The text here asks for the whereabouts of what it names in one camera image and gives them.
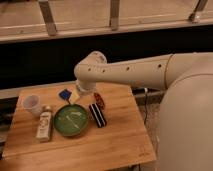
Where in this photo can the blue sponge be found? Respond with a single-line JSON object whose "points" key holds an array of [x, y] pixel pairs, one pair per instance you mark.
{"points": [[65, 94]]}

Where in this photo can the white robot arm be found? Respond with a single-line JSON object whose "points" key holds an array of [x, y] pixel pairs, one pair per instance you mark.
{"points": [[185, 128]]}

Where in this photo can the wooden table board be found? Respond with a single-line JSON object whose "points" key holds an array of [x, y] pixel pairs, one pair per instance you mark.
{"points": [[122, 142]]}

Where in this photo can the green ceramic bowl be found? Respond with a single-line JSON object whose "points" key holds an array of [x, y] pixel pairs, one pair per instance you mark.
{"points": [[71, 120]]}

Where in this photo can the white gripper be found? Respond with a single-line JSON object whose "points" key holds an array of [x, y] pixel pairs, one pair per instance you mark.
{"points": [[83, 88]]}

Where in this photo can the metal railing post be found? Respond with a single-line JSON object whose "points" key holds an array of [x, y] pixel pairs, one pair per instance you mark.
{"points": [[196, 14], [114, 14], [47, 17]]}

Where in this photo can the black striped eraser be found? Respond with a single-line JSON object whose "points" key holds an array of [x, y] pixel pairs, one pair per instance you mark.
{"points": [[97, 115]]}

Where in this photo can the red brown small object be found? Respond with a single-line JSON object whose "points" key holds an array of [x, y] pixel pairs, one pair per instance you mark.
{"points": [[99, 100]]}

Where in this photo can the middle metal railing post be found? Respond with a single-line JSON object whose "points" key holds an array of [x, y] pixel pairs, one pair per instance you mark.
{"points": [[114, 14]]}

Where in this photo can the white ceramic cup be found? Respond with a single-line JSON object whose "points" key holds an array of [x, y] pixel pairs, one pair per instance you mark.
{"points": [[33, 105]]}

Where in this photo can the left metal railing post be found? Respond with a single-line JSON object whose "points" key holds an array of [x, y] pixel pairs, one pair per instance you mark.
{"points": [[47, 17]]}

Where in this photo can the right metal railing post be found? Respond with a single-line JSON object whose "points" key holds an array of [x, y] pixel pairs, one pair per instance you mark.
{"points": [[196, 14]]}

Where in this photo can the small cream bottle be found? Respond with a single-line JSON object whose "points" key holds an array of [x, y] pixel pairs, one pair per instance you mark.
{"points": [[45, 125]]}

